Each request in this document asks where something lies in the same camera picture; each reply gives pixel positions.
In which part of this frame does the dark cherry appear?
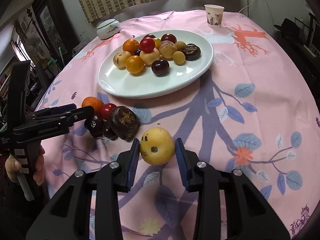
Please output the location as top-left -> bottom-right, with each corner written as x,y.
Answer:
102,119 -> 118,140
84,115 -> 104,138
151,59 -> 170,76

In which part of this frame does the orange tangerine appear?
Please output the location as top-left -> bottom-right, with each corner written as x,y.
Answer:
81,96 -> 104,115
122,38 -> 140,55

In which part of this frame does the red cherry tomato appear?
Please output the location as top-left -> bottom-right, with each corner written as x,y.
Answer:
140,37 -> 155,53
100,103 -> 116,120

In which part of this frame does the dark passion fruit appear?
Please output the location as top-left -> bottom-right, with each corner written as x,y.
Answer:
182,43 -> 201,61
109,106 -> 140,141

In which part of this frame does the yellow pear-like fruit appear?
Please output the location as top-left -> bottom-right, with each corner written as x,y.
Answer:
140,127 -> 175,166

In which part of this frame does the striped beige fruit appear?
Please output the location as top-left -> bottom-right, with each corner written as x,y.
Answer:
158,41 -> 178,59

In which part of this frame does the small yellow round fruit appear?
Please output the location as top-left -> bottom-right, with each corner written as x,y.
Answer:
172,51 -> 186,65

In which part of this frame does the yellow-green round fruit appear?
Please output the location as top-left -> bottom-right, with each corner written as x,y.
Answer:
125,55 -> 144,75

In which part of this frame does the left hand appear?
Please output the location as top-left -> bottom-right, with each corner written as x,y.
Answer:
5,146 -> 45,186

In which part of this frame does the electric fan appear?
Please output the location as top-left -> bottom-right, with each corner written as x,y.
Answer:
24,36 -> 43,59

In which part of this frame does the white oval plate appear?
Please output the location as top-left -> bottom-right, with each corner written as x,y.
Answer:
97,30 -> 214,99

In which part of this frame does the striped pepino melon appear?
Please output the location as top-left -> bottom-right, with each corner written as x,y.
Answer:
113,51 -> 132,69

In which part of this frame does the dark framed picture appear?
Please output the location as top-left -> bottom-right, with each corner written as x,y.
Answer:
31,0 -> 79,63

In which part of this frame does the white ceramic lidded jar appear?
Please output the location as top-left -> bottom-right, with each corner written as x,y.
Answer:
97,19 -> 121,40

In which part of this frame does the orange tangerine on plate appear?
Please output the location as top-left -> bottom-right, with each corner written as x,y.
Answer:
122,38 -> 140,55

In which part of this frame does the pink floral tablecloth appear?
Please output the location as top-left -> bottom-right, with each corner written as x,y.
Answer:
37,10 -> 319,239

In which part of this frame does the pale yellow apple-like fruit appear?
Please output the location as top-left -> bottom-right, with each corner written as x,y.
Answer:
139,48 -> 160,66

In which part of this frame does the dark red plum left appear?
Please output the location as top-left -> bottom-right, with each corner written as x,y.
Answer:
144,34 -> 156,38

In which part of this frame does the dark red plum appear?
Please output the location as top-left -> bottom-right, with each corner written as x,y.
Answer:
161,33 -> 177,43
144,34 -> 156,38

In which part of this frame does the dark red plum right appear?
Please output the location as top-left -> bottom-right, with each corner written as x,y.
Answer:
161,33 -> 177,43

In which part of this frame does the small yellow-green fruit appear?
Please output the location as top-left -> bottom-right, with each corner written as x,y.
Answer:
175,41 -> 186,51

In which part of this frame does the white paper cup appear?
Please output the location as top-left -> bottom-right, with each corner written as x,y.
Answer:
204,4 -> 225,27

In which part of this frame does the white power cable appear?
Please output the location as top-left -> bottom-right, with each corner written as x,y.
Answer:
237,0 -> 258,14

